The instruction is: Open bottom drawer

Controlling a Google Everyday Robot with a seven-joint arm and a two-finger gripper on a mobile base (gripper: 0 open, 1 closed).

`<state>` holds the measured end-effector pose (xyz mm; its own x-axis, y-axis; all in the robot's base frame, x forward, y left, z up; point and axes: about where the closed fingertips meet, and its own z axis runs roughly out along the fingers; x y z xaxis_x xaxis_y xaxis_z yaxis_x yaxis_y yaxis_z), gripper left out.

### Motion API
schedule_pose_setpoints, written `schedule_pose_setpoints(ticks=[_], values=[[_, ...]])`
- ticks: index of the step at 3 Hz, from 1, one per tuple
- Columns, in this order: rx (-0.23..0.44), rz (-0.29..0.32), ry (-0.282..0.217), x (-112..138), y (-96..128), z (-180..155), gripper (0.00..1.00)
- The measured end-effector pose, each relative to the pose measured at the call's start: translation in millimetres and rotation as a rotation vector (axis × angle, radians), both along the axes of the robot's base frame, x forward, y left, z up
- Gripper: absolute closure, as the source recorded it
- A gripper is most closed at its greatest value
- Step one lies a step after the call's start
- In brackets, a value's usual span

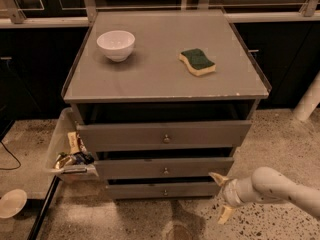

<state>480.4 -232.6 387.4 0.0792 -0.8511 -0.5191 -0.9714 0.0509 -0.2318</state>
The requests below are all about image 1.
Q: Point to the metal railing frame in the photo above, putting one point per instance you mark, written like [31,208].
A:
[47,13]

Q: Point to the gold and dark snack packets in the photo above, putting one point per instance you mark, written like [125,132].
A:
[79,158]

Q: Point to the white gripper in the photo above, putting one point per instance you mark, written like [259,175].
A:
[231,193]

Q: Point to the grey bottom drawer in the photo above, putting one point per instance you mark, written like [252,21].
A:
[163,190]

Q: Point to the grey drawer cabinet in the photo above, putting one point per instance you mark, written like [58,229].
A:
[153,86]

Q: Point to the white ceramic bowl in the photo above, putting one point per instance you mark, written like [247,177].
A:
[116,45]

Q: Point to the grey drawer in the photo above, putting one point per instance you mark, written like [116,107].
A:
[163,190]
[162,168]
[157,136]

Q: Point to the beige snack packet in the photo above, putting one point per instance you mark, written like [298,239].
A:
[73,142]

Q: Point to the grey middle drawer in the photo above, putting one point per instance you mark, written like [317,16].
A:
[162,168]

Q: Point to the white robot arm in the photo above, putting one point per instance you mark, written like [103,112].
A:
[265,186]

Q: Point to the green and yellow sponge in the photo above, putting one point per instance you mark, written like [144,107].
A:
[197,62]

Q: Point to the grey top drawer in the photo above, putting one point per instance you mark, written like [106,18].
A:
[157,136]

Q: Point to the white pole at right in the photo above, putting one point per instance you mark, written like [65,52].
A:
[309,101]

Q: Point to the black floor bar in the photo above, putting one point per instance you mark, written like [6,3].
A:
[44,209]

